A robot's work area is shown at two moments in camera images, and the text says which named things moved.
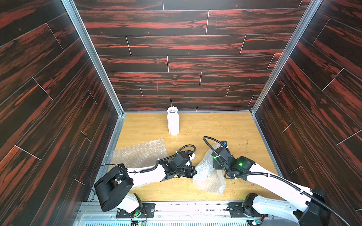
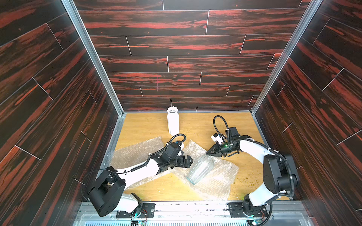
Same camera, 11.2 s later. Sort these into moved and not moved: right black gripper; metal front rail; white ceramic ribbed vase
Moved: right black gripper
Not moved: metal front rail; white ceramic ribbed vase
